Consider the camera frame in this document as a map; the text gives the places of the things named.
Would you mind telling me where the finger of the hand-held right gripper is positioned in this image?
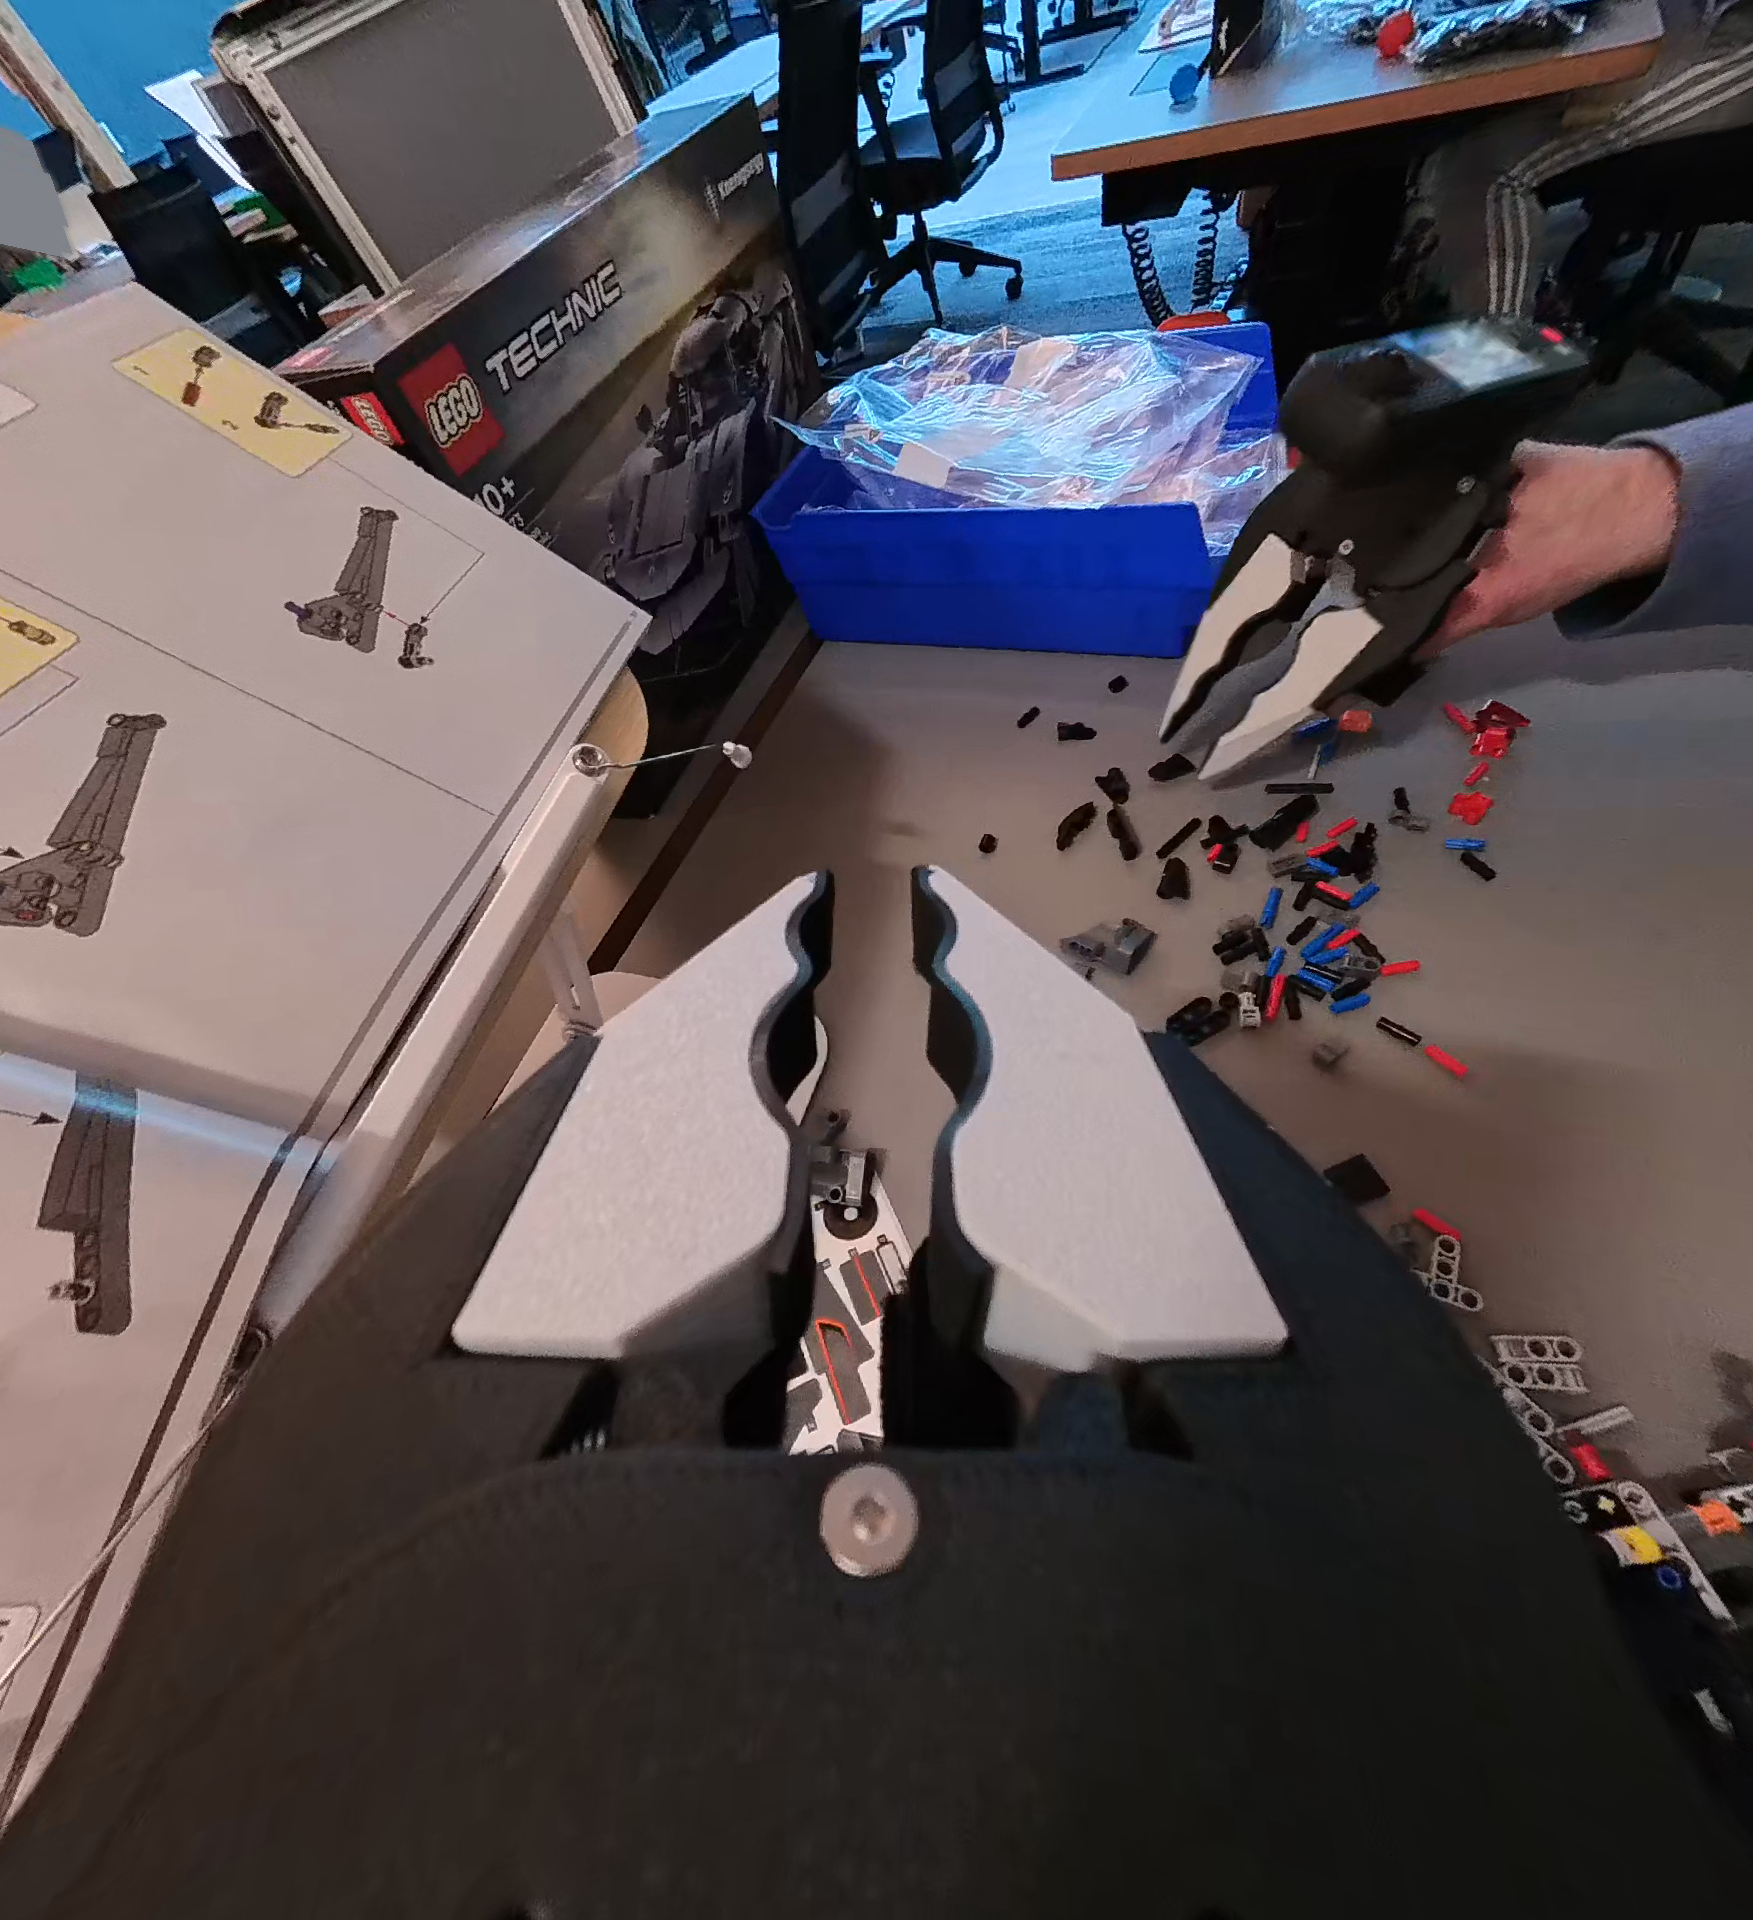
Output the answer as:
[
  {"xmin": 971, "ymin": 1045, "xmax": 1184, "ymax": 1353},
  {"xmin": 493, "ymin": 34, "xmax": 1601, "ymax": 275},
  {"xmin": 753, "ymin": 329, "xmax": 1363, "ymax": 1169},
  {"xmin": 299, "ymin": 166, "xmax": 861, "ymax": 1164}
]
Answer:
[
  {"xmin": 1159, "ymin": 533, "xmax": 1308, "ymax": 748},
  {"xmin": 1196, "ymin": 598, "xmax": 1398, "ymax": 785}
]

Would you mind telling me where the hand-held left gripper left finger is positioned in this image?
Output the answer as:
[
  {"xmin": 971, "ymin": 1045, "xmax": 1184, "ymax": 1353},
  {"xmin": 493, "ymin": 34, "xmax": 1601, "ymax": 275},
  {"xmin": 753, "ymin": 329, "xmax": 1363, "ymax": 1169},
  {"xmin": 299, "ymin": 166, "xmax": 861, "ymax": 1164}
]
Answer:
[{"xmin": 447, "ymin": 867, "xmax": 837, "ymax": 1447}]

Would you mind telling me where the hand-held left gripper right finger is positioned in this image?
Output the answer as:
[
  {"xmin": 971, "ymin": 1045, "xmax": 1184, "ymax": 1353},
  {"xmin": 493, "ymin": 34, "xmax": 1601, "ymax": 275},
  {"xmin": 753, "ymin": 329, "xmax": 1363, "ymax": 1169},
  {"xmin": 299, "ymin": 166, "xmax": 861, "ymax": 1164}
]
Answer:
[{"xmin": 911, "ymin": 866, "xmax": 1292, "ymax": 1453}]

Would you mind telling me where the pile of lego pieces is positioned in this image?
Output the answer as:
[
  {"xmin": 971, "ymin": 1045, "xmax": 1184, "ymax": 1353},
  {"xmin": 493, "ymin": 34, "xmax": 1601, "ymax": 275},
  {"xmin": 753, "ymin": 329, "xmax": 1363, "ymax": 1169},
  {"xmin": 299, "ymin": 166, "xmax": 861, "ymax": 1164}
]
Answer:
[{"xmin": 972, "ymin": 667, "xmax": 1637, "ymax": 1501}]

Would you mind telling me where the person's right forearm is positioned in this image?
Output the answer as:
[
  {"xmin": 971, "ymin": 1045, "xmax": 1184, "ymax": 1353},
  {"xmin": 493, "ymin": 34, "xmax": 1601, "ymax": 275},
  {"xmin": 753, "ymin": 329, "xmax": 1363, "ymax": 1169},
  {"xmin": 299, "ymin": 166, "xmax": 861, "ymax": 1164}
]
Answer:
[{"xmin": 1557, "ymin": 352, "xmax": 1753, "ymax": 644}]

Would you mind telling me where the lego sticker sheet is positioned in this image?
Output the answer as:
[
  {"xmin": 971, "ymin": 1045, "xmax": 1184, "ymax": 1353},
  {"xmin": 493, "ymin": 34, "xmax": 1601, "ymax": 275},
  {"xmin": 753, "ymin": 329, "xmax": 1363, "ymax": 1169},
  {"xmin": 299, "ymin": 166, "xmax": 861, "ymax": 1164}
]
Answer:
[{"xmin": 786, "ymin": 1186, "xmax": 915, "ymax": 1456}]

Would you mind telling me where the plastic bag of lego parts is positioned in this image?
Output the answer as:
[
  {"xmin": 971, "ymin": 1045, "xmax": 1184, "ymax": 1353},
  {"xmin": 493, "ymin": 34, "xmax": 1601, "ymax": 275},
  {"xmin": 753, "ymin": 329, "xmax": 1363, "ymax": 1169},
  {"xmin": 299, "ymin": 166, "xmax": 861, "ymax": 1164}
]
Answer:
[{"xmin": 1295, "ymin": 0, "xmax": 1592, "ymax": 69}]

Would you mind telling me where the black lego box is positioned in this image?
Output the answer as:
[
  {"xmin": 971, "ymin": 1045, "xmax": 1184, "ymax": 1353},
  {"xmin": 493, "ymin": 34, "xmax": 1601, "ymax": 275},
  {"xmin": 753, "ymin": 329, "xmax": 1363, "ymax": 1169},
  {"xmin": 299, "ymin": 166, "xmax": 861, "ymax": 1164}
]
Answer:
[{"xmin": 276, "ymin": 93, "xmax": 820, "ymax": 819}]

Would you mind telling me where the lego instruction booklet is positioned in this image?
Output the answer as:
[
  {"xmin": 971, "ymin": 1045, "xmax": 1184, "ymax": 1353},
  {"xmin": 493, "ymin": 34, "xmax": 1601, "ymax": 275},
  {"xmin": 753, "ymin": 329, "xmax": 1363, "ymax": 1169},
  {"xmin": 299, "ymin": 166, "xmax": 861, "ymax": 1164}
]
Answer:
[{"xmin": 0, "ymin": 284, "xmax": 652, "ymax": 1878}]

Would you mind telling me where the partly built lego car chassis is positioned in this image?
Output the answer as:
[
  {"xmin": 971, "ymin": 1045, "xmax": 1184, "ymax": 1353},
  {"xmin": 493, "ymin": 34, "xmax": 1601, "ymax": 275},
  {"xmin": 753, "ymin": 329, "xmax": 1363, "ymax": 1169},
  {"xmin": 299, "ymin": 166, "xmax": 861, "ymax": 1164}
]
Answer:
[{"xmin": 1557, "ymin": 1352, "xmax": 1753, "ymax": 1920}]

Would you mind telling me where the person's right hand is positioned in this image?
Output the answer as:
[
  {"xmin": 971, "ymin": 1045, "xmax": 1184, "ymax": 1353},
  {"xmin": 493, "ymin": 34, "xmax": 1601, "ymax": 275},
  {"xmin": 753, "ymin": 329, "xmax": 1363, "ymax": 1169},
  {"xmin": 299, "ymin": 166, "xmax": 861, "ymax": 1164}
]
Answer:
[{"xmin": 1419, "ymin": 439, "xmax": 1681, "ymax": 657}]

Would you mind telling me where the blue plastic bin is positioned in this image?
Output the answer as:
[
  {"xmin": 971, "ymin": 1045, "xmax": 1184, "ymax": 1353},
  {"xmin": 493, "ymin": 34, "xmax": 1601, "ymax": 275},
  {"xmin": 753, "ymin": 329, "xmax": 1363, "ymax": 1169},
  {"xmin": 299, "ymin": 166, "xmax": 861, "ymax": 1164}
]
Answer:
[{"xmin": 752, "ymin": 322, "xmax": 1285, "ymax": 662}]

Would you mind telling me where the clear plastic bag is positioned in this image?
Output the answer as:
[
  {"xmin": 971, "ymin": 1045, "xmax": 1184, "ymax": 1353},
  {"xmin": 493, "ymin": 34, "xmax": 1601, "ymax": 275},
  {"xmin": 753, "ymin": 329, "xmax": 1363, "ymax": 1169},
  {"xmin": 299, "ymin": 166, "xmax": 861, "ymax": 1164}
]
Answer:
[{"xmin": 777, "ymin": 327, "xmax": 1289, "ymax": 517}]

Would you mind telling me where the white book stand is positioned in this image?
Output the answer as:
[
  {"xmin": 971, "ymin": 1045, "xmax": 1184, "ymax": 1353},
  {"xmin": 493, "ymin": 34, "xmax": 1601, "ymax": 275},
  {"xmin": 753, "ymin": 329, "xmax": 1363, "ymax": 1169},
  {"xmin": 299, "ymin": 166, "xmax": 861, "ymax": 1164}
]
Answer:
[{"xmin": 254, "ymin": 705, "xmax": 756, "ymax": 1352}]

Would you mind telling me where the wooden desk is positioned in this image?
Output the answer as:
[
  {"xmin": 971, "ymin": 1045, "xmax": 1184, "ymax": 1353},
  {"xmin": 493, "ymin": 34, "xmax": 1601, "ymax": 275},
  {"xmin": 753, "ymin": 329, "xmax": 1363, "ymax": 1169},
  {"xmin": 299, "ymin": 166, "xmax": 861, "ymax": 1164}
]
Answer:
[{"xmin": 1050, "ymin": 0, "xmax": 1671, "ymax": 186}]

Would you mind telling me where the black office chair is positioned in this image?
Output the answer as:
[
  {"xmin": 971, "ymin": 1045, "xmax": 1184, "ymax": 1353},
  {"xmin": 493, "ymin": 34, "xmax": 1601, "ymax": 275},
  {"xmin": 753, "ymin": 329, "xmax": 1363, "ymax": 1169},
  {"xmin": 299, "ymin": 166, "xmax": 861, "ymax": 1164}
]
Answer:
[{"xmin": 857, "ymin": 0, "xmax": 1028, "ymax": 324}]

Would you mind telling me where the dark grey lego bracket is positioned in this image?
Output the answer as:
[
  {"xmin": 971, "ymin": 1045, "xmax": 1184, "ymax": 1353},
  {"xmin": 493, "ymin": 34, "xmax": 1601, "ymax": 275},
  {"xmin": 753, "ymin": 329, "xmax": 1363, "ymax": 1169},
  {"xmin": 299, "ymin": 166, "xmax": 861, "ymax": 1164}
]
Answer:
[{"xmin": 813, "ymin": 1110, "xmax": 888, "ymax": 1240}]

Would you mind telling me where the black coiled cable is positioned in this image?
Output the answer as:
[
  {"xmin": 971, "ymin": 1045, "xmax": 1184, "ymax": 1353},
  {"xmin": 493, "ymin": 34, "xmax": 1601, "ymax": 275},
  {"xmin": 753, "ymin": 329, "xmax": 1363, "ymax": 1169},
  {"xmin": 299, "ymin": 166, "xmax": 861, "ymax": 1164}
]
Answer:
[{"xmin": 1126, "ymin": 189, "xmax": 1225, "ymax": 327}]

